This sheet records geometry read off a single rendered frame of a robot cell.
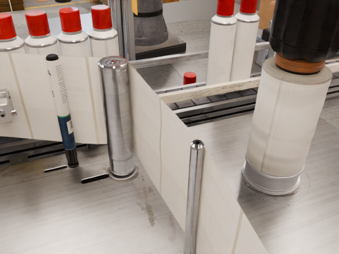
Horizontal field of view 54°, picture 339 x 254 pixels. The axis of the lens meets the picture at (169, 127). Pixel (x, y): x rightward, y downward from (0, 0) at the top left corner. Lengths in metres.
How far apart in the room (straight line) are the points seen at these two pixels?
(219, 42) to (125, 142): 0.32
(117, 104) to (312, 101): 0.24
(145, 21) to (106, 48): 0.48
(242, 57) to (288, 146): 0.32
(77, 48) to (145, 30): 0.50
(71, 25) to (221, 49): 0.29
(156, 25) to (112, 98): 0.67
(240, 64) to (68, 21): 0.36
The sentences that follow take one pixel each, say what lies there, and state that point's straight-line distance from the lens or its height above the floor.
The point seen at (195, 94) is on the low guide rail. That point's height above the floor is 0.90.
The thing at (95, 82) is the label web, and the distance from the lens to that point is 0.47.
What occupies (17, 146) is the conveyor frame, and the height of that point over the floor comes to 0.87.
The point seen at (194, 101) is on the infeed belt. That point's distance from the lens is 0.71.
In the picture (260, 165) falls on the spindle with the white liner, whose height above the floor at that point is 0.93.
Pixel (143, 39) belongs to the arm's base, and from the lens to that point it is 1.07.
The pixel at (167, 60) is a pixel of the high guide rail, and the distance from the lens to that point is 0.71.
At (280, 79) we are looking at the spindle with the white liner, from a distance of 0.42.
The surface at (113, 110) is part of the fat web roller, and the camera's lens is 0.44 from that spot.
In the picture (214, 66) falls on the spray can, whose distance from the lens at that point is 0.71.
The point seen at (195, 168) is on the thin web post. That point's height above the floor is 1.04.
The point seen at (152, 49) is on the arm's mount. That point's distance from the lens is 1.05.
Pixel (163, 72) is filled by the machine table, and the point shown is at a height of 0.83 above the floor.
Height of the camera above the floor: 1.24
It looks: 35 degrees down
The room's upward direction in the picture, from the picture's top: 1 degrees clockwise
